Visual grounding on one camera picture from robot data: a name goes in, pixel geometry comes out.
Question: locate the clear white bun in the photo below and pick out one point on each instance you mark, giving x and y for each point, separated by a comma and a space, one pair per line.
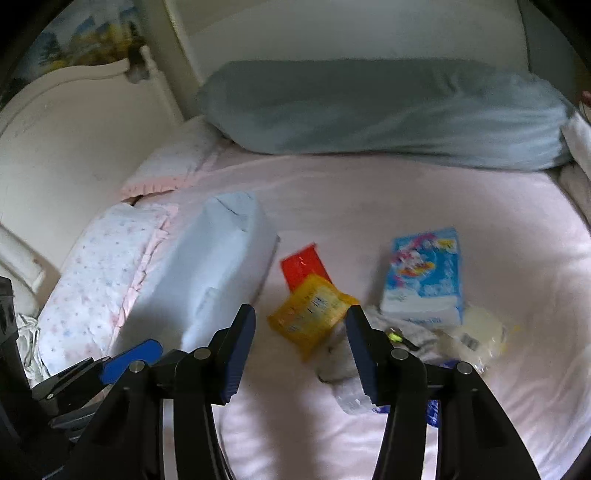
480, 340

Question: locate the landscape wall painting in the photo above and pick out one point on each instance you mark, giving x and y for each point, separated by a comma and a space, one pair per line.
85, 33

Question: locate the cream bed headboard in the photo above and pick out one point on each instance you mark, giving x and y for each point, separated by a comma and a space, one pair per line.
69, 141

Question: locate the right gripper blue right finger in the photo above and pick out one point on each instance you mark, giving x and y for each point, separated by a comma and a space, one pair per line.
370, 348

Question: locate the grey-blue long bolster pillow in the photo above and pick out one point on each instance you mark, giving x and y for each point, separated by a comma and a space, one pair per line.
456, 112

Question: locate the blue cartoon tissue box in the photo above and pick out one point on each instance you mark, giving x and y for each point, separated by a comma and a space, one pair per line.
424, 282

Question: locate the red packet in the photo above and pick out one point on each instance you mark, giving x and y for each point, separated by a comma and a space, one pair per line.
301, 264

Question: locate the pink bed sheet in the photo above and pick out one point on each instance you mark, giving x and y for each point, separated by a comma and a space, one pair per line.
489, 267

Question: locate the near floral pink pillow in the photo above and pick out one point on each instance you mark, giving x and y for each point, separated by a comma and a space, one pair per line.
100, 283

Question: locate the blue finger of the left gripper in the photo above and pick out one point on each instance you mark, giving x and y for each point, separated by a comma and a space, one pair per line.
148, 352

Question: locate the white wardrobe door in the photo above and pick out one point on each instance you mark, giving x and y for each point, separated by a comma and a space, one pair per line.
213, 33

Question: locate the grey striped sock bundle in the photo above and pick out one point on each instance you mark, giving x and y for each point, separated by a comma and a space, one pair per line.
335, 362

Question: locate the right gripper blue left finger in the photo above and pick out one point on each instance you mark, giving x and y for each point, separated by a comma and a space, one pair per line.
234, 351

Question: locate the far floral pink pillow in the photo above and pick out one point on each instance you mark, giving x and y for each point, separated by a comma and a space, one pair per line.
177, 162

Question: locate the yellow snack packet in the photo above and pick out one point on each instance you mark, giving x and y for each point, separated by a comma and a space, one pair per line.
310, 314

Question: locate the floral pink pillow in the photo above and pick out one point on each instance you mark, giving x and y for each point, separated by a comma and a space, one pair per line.
177, 162
100, 283

